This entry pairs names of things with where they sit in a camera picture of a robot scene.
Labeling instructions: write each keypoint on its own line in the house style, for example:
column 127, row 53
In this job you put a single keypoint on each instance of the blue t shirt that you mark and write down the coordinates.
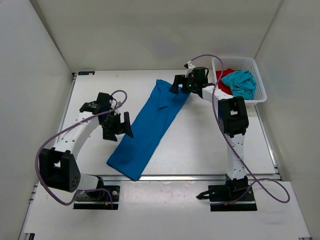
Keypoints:
column 132, row 155

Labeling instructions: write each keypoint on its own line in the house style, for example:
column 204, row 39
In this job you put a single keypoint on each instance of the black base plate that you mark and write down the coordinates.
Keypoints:
column 239, row 201
column 99, row 200

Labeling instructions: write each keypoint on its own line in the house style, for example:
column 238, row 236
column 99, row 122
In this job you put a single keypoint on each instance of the teal t shirt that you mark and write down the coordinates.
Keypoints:
column 241, row 83

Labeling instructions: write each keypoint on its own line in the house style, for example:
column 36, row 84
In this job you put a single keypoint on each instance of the white plastic basket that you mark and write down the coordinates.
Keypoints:
column 239, row 63

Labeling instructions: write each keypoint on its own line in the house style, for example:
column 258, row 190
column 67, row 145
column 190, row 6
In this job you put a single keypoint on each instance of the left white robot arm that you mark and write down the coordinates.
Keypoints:
column 58, row 165

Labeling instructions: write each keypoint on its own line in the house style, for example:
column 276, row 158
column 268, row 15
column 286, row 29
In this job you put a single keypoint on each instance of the red t shirt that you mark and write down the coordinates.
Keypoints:
column 226, row 89

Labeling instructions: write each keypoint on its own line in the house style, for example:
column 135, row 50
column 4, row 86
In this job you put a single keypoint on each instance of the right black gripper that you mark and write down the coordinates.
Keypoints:
column 180, row 80

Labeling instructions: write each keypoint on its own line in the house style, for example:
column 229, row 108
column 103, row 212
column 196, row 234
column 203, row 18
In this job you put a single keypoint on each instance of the dark label sticker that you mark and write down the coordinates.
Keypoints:
column 86, row 73

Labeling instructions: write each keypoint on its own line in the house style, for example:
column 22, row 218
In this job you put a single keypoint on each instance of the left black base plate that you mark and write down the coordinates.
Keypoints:
column 99, row 200

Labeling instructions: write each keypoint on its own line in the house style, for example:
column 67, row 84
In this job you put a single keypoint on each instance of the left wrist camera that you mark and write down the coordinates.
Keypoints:
column 103, row 103

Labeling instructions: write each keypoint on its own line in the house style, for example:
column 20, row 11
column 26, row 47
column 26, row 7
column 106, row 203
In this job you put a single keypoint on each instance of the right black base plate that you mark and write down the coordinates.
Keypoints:
column 239, row 201

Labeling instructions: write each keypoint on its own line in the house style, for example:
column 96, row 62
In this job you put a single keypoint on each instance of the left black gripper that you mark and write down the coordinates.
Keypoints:
column 109, row 134

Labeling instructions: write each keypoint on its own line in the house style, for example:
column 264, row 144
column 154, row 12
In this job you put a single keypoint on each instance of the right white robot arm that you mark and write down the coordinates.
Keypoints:
column 231, row 116

